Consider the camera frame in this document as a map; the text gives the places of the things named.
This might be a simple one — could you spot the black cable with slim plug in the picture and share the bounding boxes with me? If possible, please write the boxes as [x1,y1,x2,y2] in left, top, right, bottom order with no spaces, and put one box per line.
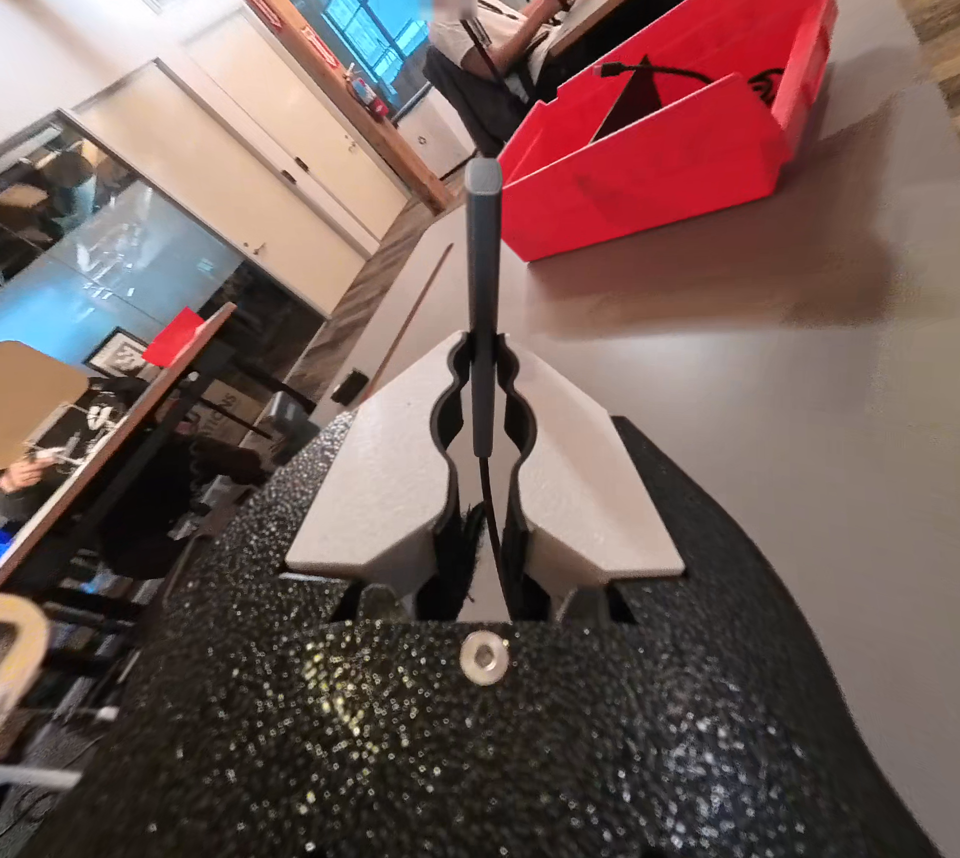
[594,58,715,88]

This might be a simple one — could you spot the large red bin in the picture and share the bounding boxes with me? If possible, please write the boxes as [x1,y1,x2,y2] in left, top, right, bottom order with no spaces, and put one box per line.
[497,0,839,264]

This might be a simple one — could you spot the small red bin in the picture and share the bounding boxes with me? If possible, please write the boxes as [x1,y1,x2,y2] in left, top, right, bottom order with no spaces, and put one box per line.
[141,307,205,368]

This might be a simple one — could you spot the black bin divider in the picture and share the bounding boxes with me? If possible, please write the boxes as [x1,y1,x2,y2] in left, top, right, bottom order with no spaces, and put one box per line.
[591,54,666,144]

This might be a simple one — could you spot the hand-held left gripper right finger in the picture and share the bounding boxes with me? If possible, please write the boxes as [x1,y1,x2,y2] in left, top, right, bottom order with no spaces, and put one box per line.
[495,333,687,623]

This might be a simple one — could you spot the red wall device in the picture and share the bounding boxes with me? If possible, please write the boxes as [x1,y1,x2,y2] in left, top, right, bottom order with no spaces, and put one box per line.
[348,74,391,120]

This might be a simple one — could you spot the grey usb hub with cable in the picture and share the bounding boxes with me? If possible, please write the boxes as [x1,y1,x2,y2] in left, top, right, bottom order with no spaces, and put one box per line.
[463,157,515,623]

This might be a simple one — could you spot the white cabinets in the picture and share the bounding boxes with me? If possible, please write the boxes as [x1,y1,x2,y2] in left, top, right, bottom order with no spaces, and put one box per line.
[75,11,410,315]

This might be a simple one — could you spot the wooden-edged desk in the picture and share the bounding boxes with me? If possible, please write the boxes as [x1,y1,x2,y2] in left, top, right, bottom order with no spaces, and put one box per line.
[0,303,240,589]

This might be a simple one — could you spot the framed tag poster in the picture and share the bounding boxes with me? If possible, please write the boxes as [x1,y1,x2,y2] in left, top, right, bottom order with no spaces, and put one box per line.
[84,326,151,381]

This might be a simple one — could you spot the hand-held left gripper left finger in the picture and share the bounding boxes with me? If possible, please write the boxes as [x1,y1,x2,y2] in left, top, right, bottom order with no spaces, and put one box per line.
[285,332,481,623]

